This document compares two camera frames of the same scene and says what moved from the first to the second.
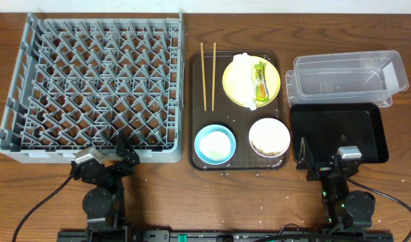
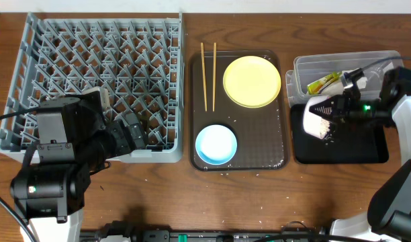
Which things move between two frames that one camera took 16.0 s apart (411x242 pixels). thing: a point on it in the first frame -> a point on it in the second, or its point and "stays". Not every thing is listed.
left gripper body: x=117 y=174 -> x=123 y=144
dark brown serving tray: x=238 y=119 stays
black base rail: x=223 y=236 stays
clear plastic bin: x=362 y=78 stays
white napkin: x=240 y=80 -> x=336 y=88
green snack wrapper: x=262 y=88 -> x=315 y=87
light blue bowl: x=215 y=144 stays
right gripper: x=305 y=163 -> x=340 y=111
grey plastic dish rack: x=77 y=83 stays
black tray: x=324 y=124 stays
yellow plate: x=272 y=78 stays
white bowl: x=269 y=138 -> x=311 y=122
